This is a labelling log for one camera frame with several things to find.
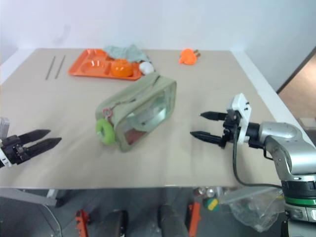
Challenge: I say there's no green and yellow ball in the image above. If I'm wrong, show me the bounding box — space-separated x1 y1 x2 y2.
202 197 219 211

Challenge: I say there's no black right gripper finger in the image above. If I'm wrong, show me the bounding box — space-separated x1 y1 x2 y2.
190 131 224 147
200 111 227 121

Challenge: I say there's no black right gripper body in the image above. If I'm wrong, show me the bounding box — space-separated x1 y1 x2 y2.
221 110 244 149

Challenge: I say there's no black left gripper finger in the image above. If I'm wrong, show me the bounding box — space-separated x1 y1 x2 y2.
18 129 51 147
25 137 63 158

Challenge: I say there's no orange clamp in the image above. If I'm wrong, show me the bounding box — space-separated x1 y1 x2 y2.
75 209 90 237
187 202 202 237

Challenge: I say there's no orange plastic bowl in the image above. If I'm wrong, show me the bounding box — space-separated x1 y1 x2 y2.
110 59 133 78

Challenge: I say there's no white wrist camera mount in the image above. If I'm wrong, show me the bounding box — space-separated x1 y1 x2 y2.
226 93 253 144
0 118 12 170

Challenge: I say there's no clear plastic bag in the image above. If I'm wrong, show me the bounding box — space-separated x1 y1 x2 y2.
219 186 285 233

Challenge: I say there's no grey table frame beam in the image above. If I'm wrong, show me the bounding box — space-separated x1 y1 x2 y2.
0 188 58 207

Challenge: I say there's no orange plush toy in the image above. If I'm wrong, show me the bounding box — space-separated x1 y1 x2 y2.
178 48 201 66

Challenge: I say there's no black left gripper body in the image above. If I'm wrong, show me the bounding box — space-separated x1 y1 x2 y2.
0 135 29 166

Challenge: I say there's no teal crumpled cloth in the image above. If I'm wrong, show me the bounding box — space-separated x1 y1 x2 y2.
103 44 150 63

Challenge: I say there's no white fluffy ball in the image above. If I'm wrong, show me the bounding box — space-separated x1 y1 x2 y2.
138 61 154 75

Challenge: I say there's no green ring charm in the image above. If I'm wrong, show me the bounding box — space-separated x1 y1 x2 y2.
95 118 116 145

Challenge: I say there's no orange compartment tray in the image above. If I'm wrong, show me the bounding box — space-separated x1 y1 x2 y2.
67 48 143 81

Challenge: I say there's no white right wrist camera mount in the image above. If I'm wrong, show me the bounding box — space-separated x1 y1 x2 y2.
226 93 253 144

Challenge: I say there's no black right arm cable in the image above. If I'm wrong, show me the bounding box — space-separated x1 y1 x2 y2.
232 123 283 189

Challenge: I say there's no dark rounded shape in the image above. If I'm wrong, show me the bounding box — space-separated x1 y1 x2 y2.
158 204 189 237

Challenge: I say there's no green clear toiletry bag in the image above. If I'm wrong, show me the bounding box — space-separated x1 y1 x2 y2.
95 73 178 154

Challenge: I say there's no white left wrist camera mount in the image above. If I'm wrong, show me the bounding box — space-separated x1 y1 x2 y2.
0 118 12 170

